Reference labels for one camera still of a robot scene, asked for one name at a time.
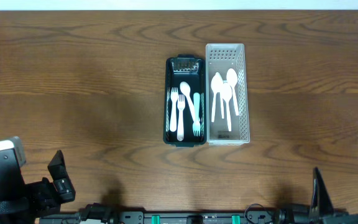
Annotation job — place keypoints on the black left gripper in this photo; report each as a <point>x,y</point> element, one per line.
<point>37,193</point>

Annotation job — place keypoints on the light blue plastic fork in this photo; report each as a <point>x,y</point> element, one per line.
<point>196,124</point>

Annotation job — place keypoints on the white plastic fork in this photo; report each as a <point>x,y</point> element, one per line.
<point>181,107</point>
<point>173,118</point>

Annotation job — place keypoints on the white plastic spoon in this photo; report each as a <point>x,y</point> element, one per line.
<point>221,105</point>
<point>231,78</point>
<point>216,84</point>
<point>226,92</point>
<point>185,89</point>

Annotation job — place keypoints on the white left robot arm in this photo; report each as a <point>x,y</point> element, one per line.
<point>24,203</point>

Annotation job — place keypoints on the clear plastic basket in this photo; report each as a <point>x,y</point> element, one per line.
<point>220,58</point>

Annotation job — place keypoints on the black plastic basket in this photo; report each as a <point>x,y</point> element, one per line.
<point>190,69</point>

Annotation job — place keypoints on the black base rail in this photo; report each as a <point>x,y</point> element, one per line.
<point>98,214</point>

